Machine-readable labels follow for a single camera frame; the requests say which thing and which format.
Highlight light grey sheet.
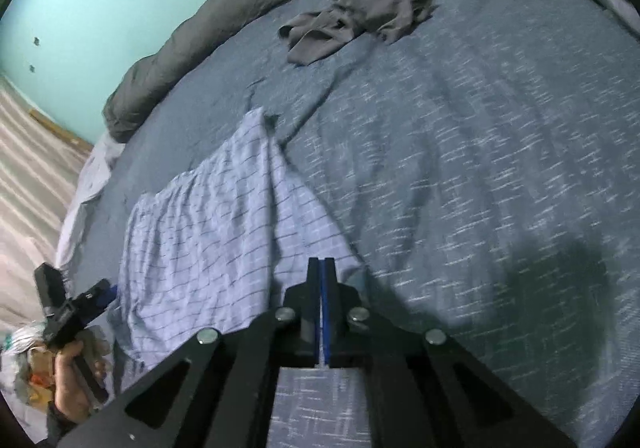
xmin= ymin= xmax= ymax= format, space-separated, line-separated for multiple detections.
xmin=54 ymin=132 xmax=125 ymax=292

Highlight blue patterned bed cover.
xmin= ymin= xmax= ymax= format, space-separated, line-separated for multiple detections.
xmin=75 ymin=0 xmax=639 ymax=447

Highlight dark grey garment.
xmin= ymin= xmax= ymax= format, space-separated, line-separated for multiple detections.
xmin=279 ymin=0 xmax=436 ymax=66

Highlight light blue plaid shorts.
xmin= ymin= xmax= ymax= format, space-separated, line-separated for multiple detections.
xmin=108 ymin=108 xmax=366 ymax=369

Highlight person's left hand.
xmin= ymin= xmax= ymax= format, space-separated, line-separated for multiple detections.
xmin=53 ymin=326 xmax=111 ymax=424

